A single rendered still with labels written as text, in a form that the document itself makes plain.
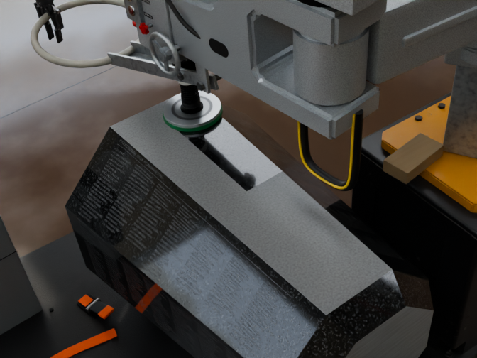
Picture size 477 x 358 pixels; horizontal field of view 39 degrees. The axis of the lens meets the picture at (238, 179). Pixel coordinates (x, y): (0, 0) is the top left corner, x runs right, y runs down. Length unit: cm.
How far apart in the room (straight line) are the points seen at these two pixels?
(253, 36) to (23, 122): 255
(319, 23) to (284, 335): 84
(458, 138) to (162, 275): 109
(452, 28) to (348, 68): 35
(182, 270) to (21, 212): 161
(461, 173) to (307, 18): 96
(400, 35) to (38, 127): 274
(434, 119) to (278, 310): 104
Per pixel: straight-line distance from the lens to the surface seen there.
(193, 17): 200
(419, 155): 234
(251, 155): 226
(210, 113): 242
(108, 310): 292
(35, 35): 291
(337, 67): 168
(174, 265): 215
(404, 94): 404
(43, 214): 352
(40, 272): 324
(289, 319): 187
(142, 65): 250
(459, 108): 232
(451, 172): 236
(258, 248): 196
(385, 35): 174
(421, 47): 186
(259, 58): 187
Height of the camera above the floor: 233
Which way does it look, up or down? 42 degrees down
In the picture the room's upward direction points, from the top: 6 degrees counter-clockwise
